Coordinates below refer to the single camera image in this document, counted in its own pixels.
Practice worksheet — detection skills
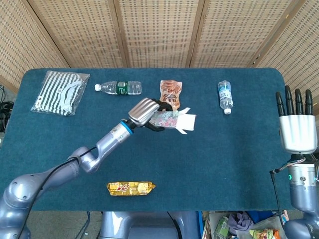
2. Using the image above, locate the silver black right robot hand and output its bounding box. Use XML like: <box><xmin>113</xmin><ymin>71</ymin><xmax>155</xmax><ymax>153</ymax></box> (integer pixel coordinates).
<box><xmin>275</xmin><ymin>85</ymin><xmax>319</xmax><ymax>155</ymax></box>

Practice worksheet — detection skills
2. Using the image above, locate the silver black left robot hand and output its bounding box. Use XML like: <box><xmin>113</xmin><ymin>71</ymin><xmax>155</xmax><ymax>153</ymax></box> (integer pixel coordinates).
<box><xmin>127</xmin><ymin>97</ymin><xmax>175</xmax><ymax>133</ymax></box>

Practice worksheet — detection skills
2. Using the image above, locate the floral patterned cardboard box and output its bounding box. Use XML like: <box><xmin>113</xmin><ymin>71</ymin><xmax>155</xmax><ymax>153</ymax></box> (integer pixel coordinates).
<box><xmin>149</xmin><ymin>107</ymin><xmax>197</xmax><ymax>135</ymax></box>

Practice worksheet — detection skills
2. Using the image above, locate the green label water bottle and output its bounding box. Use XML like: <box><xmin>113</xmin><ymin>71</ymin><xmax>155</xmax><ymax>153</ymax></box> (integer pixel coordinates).
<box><xmin>94</xmin><ymin>81</ymin><xmax>143</xmax><ymax>96</ymax></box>

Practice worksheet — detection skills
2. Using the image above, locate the blue label water bottle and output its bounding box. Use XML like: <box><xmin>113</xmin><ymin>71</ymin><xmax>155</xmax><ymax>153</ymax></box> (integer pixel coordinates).
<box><xmin>218</xmin><ymin>80</ymin><xmax>234</xmax><ymax>115</ymax></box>

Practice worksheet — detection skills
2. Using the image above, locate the green plastic bottle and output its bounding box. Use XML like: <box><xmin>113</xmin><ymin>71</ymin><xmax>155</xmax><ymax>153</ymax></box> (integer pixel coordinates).
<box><xmin>213</xmin><ymin>216</ymin><xmax>230</xmax><ymax>239</ymax></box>

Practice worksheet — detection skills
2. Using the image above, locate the orange spout drink pouch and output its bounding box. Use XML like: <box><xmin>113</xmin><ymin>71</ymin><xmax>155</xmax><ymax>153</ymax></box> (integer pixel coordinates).
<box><xmin>159</xmin><ymin>80</ymin><xmax>183</xmax><ymax>111</ymax></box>

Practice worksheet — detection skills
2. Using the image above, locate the teal table cover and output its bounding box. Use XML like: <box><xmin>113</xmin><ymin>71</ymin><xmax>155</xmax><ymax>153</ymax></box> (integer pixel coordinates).
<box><xmin>0</xmin><ymin>67</ymin><xmax>317</xmax><ymax>212</ymax></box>

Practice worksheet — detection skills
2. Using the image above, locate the gold biscuit pack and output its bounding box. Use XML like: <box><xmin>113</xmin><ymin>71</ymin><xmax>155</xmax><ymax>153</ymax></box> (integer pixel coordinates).
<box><xmin>107</xmin><ymin>181</ymin><xmax>157</xmax><ymax>197</ymax></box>

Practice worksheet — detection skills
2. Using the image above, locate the woven wood folding screen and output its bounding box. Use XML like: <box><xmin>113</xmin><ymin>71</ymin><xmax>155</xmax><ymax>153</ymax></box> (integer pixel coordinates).
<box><xmin>0</xmin><ymin>0</ymin><xmax>319</xmax><ymax>125</ymax></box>

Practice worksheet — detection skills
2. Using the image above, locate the striped cloth in plastic bag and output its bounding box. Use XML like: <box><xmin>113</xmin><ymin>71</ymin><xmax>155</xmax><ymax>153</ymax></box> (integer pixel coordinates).
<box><xmin>30</xmin><ymin>70</ymin><xmax>91</xmax><ymax>117</ymax></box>

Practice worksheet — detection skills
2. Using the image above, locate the purple crumpled cloth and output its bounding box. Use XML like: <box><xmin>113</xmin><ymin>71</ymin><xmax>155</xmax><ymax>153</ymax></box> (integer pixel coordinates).
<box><xmin>228</xmin><ymin>211</ymin><xmax>254</xmax><ymax>236</ymax></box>

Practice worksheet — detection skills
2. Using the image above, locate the green orange snack bag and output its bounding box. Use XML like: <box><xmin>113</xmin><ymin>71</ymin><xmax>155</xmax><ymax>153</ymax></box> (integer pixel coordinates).
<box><xmin>249</xmin><ymin>228</ymin><xmax>281</xmax><ymax>239</ymax></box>

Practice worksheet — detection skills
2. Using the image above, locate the grey robot torso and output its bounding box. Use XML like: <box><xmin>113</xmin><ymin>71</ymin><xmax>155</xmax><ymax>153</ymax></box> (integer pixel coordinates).
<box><xmin>99</xmin><ymin>211</ymin><xmax>200</xmax><ymax>239</ymax></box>

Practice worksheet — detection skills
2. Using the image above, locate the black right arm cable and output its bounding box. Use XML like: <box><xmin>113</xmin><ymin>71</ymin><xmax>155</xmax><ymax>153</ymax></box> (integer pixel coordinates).
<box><xmin>269</xmin><ymin>169</ymin><xmax>287</xmax><ymax>226</ymax></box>

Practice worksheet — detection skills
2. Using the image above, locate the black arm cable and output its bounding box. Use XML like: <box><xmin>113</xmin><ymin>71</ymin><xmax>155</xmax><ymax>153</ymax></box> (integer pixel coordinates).
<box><xmin>269</xmin><ymin>169</ymin><xmax>287</xmax><ymax>226</ymax></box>
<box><xmin>18</xmin><ymin>146</ymin><xmax>97</xmax><ymax>239</ymax></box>

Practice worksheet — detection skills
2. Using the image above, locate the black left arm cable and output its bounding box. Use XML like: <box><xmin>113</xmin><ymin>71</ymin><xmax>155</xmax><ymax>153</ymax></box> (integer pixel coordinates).
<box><xmin>18</xmin><ymin>146</ymin><xmax>97</xmax><ymax>239</ymax></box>

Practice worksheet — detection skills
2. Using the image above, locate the black floor cable bundle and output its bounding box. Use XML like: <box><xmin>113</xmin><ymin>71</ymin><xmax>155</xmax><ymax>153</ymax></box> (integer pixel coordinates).
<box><xmin>0</xmin><ymin>84</ymin><xmax>15</xmax><ymax>132</ymax></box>

